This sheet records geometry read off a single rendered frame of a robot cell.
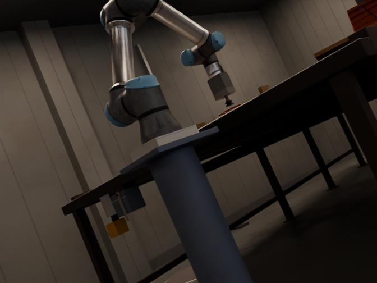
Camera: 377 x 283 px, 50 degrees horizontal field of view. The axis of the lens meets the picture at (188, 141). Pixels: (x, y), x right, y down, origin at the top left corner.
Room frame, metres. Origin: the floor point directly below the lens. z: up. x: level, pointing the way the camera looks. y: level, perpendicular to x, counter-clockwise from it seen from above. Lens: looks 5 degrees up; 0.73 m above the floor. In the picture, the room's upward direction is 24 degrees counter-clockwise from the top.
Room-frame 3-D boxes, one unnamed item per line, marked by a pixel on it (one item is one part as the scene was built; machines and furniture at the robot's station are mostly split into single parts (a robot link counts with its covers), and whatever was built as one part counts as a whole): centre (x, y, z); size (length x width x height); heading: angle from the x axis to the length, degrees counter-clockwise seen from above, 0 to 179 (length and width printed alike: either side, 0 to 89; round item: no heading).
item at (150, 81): (1.41, 0.08, 1.08); 0.13 x 0.12 x 0.14; 44
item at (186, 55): (1.80, -0.19, 1.24); 0.11 x 0.11 x 0.08; 44
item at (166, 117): (1.40, 0.07, 0.96); 0.15 x 0.15 x 0.10
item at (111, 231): (2.28, 0.56, 0.74); 0.09 x 0.08 x 0.24; 46
